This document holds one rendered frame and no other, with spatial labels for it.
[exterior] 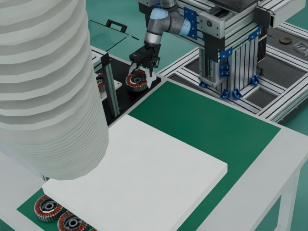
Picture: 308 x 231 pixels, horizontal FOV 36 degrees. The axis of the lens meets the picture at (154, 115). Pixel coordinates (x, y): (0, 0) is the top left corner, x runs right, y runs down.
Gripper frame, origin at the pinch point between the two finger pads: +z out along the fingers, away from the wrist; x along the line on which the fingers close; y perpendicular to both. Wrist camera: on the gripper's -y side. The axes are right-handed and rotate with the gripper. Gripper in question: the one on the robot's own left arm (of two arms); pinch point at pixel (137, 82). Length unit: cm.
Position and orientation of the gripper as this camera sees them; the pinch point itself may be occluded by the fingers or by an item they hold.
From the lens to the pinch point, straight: 227.2
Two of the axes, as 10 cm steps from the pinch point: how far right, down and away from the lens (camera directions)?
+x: -7.3, -4.1, 5.4
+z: -2.7, 9.1, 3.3
